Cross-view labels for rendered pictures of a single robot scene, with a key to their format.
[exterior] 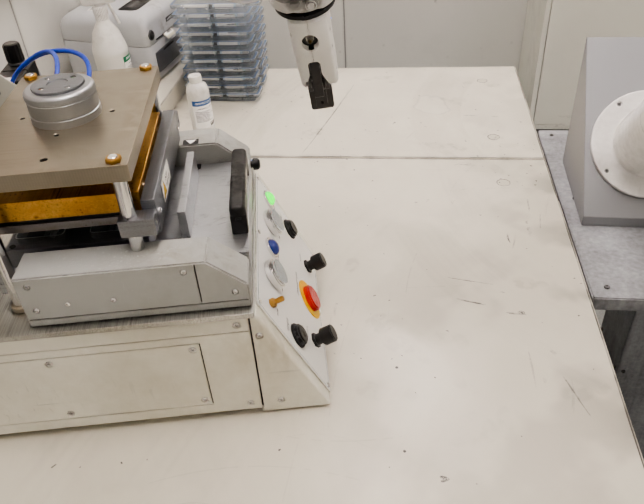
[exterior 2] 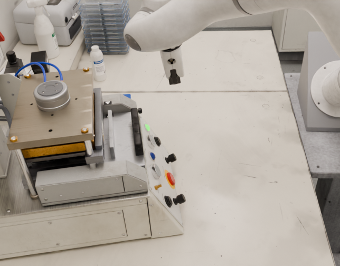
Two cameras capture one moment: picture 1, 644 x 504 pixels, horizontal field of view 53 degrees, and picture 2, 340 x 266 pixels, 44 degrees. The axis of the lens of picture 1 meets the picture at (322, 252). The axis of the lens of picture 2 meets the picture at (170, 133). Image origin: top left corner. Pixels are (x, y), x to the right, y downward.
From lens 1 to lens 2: 0.29 m
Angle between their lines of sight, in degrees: 4
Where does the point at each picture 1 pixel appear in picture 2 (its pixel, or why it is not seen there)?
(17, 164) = (38, 133)
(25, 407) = (36, 243)
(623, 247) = (327, 143)
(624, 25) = not seen: outside the picture
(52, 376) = (50, 228)
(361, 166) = (189, 97)
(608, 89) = (319, 59)
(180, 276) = (115, 181)
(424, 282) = (226, 166)
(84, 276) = (70, 183)
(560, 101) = (297, 35)
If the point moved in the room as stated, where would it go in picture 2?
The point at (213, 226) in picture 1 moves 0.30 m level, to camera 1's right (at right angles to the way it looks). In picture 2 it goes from (125, 151) to (243, 139)
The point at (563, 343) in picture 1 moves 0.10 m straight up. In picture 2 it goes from (296, 198) to (302, 173)
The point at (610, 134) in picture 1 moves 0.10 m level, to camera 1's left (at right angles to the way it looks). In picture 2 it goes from (320, 84) to (291, 86)
